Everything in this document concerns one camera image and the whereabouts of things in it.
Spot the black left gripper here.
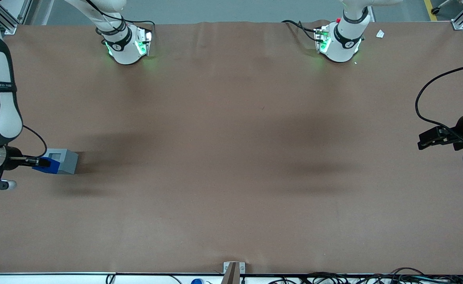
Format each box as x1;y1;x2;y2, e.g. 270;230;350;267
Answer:
418;108;463;151

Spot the gray square base block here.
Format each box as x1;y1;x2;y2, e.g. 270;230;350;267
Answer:
41;148;79;175

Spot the long black arm cable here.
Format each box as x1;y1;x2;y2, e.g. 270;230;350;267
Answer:
415;62;463;142

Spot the black cable bundle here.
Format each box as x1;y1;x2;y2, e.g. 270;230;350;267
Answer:
269;267;463;284

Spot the brown table cover sheet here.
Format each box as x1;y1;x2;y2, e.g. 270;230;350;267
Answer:
0;20;463;275

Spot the black base cable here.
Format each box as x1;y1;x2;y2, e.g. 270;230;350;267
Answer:
86;0;156;40
281;19;321;42

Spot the black chair caster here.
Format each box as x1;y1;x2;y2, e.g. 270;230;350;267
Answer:
431;0;454;15

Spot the blue cube part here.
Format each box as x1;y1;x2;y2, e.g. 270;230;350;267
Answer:
32;157;54;174

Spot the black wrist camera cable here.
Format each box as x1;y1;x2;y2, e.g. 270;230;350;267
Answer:
21;125;48;159

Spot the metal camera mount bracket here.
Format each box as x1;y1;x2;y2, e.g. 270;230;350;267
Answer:
222;261;246;284

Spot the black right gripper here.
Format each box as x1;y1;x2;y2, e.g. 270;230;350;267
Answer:
5;147;52;171

